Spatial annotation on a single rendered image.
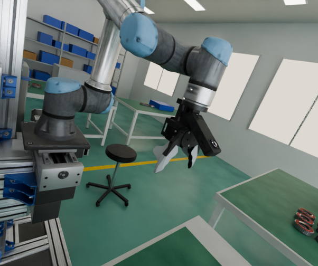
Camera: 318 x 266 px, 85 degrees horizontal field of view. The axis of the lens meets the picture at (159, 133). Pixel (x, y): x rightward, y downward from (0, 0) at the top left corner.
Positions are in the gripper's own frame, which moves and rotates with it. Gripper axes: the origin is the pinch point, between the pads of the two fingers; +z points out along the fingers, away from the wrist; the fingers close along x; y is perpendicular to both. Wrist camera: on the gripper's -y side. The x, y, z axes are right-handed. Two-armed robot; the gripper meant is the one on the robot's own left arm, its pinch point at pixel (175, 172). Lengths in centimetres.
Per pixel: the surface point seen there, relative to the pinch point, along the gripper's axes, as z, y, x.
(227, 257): 41, -15, -41
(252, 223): 42, -10, -84
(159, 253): 40.4, 0.7, -11.7
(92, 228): 115, 79, -27
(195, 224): 41, 5, -41
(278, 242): 41, -26, -85
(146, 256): 40.4, 2.1, -6.2
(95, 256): 115, 54, -21
